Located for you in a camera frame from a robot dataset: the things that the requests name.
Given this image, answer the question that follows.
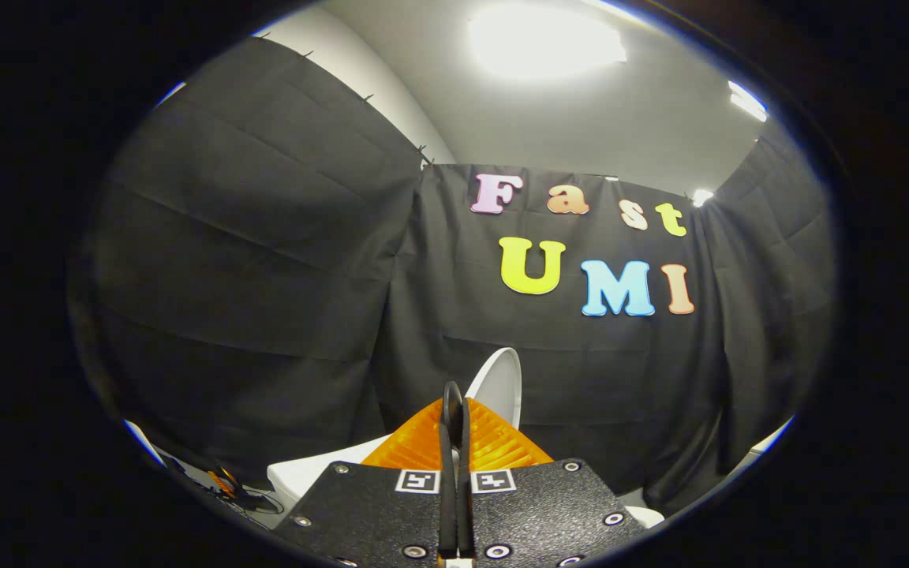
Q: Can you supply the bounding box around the white toilet lid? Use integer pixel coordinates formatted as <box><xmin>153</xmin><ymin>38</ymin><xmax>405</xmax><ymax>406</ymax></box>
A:
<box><xmin>466</xmin><ymin>347</ymin><xmax>522</xmax><ymax>431</ymax></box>

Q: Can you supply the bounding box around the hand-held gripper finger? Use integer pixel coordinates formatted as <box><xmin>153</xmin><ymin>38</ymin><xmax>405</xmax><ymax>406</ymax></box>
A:
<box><xmin>275</xmin><ymin>398</ymin><xmax>455</xmax><ymax>568</ymax></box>
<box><xmin>458</xmin><ymin>398</ymin><xmax>646</xmax><ymax>568</ymax></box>

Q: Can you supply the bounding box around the small ceiling light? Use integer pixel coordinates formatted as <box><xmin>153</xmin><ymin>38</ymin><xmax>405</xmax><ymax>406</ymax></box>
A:
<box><xmin>727</xmin><ymin>79</ymin><xmax>769</xmax><ymax>123</ymax></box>

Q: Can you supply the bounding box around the black lid pull tab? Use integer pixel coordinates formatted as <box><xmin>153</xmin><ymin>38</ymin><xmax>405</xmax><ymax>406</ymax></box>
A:
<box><xmin>440</xmin><ymin>381</ymin><xmax>471</xmax><ymax>443</ymax></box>

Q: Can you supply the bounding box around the orange black device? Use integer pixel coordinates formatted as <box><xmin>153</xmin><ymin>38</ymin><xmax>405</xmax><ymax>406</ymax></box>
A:
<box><xmin>204</xmin><ymin>465</ymin><xmax>242</xmax><ymax>498</ymax></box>

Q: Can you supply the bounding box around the white toilet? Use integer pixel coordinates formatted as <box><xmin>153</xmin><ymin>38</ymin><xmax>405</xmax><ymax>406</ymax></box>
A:
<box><xmin>267</xmin><ymin>432</ymin><xmax>664</xmax><ymax>528</ymax></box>

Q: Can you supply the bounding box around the black backdrop cloth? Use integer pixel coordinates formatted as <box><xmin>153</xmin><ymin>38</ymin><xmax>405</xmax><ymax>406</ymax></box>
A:
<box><xmin>68</xmin><ymin>35</ymin><xmax>838</xmax><ymax>514</ymax></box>

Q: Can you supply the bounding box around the large ceiling light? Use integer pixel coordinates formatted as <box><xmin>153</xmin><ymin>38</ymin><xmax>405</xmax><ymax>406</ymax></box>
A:
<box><xmin>466</xmin><ymin>4</ymin><xmax>629</xmax><ymax>80</ymax></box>

